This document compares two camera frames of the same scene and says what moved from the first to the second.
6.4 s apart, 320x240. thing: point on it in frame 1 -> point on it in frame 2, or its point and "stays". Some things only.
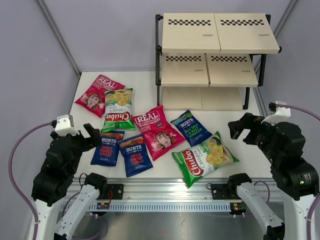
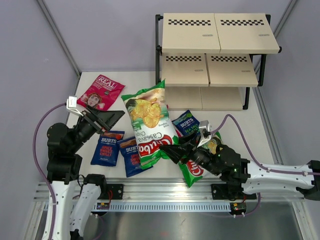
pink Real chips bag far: (93, 98) stays
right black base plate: (221, 191) stays
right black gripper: (249, 129) -> (191, 152)
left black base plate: (117, 192) stays
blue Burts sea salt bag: (193, 132) stays
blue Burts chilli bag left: (106, 154) stays
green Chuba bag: (119, 110) -> (153, 122)
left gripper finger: (94, 133) -> (107, 118)
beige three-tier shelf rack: (209, 61) stays
